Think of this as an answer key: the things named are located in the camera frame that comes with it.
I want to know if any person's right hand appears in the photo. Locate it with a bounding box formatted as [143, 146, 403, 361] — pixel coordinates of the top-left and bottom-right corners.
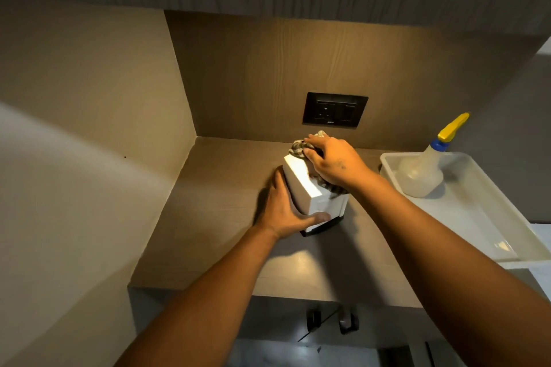
[302, 134, 375, 193]

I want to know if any person's left hand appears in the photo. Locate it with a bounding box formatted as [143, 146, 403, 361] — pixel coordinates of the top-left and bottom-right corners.
[254, 166, 332, 241]

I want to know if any white tissue box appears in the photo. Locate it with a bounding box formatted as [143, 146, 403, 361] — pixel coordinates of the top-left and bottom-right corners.
[282, 154, 350, 237]

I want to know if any checkered cleaning cloth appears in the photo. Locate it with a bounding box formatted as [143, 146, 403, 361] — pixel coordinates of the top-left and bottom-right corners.
[288, 130, 350, 196]

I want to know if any person's left forearm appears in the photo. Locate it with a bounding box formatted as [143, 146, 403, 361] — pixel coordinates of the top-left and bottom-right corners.
[114, 224, 281, 367]

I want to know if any person's right forearm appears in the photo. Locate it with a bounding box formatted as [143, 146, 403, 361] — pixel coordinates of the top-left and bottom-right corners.
[351, 169, 551, 367]

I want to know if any spray bottle with yellow nozzle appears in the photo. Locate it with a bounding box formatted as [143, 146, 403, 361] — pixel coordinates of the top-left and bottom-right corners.
[395, 112, 471, 199]

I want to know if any grey bedside cabinet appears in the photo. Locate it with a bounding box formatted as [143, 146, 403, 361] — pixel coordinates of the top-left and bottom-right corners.
[128, 287, 474, 367]

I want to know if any white plastic tray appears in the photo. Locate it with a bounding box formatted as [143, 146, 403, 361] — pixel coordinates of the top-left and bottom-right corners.
[379, 151, 551, 270]

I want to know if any black wall socket panel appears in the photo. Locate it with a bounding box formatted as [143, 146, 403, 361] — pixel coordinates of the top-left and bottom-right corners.
[302, 92, 369, 129]

